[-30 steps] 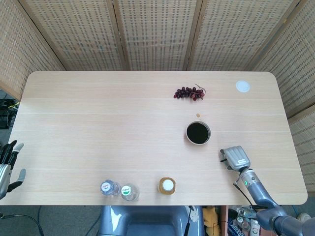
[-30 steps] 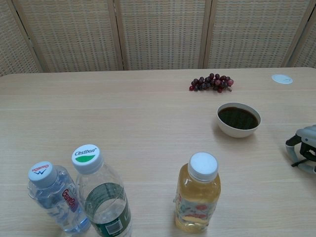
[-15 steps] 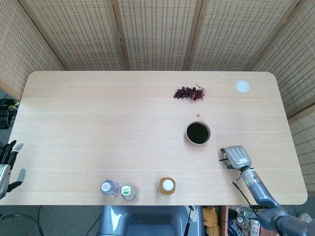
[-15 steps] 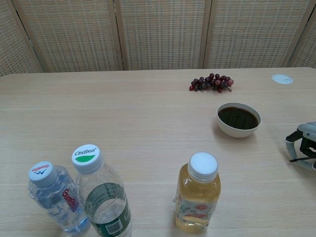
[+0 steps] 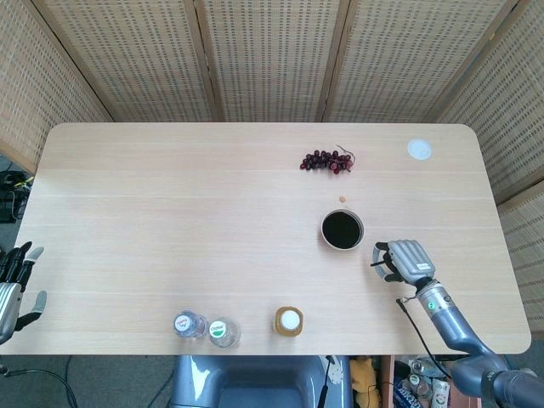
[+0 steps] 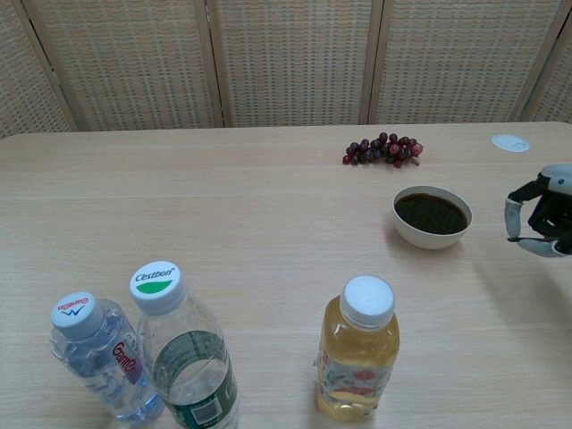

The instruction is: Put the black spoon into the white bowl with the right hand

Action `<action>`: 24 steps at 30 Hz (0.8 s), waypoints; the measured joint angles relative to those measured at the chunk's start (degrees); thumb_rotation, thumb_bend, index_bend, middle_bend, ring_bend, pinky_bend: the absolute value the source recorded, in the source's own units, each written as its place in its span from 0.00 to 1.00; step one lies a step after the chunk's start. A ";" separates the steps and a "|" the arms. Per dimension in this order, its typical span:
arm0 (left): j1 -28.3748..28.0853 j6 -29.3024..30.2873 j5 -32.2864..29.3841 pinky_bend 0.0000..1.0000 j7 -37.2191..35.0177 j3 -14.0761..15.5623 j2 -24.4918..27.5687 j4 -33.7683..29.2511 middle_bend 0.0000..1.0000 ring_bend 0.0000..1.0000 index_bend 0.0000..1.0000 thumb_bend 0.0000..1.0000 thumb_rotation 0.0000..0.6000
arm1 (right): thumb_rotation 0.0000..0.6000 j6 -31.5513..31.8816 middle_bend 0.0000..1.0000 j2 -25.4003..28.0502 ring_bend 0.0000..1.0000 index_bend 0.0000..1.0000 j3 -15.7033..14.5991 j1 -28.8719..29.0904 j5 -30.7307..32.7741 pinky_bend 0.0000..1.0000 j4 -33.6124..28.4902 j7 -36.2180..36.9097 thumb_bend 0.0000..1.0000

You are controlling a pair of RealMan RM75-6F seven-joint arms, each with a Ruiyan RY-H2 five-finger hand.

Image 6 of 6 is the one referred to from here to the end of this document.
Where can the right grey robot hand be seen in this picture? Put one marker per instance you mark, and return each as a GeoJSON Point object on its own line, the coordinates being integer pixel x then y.
{"type": "Point", "coordinates": [556, 210]}

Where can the white bowl of dark liquid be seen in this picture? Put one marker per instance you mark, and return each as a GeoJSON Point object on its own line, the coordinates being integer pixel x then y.
{"type": "Point", "coordinates": [431, 216]}

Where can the bunch of red grapes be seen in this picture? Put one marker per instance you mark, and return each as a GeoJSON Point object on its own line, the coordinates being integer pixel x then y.
{"type": "Point", "coordinates": [384, 149]}

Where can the white round table grommet cap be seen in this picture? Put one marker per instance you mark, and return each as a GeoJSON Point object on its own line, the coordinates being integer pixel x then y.
{"type": "Point", "coordinates": [509, 143]}

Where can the yellow tea drink bottle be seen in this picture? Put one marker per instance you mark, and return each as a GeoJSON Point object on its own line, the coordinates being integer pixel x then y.
{"type": "Point", "coordinates": [359, 348]}

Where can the woven rattan folding screen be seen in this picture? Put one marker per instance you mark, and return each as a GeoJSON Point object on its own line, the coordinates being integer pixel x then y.
{"type": "Point", "coordinates": [286, 62]}

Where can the Cestbon green-label water bottle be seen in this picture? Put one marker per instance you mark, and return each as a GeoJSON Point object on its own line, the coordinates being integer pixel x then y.
{"type": "Point", "coordinates": [156, 286]}

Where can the Ganten clear water bottle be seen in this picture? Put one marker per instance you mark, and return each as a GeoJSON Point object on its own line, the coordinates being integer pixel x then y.
{"type": "Point", "coordinates": [76, 313]}

